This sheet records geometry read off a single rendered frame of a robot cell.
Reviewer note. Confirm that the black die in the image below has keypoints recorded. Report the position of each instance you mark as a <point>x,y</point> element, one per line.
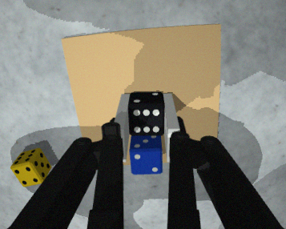
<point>146,113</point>

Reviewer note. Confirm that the tan mat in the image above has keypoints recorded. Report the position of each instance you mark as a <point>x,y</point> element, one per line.
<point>180,60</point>

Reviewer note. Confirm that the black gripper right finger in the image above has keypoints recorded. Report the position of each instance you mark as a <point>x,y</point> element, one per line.
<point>235,199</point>

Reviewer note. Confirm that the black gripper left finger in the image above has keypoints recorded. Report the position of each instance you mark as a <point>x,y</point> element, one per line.
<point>55,202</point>

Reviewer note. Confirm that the yellow die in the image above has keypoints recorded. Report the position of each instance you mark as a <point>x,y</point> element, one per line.
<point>31,167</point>

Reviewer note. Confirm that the blue die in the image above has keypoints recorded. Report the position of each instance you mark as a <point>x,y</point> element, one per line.
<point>146,155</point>

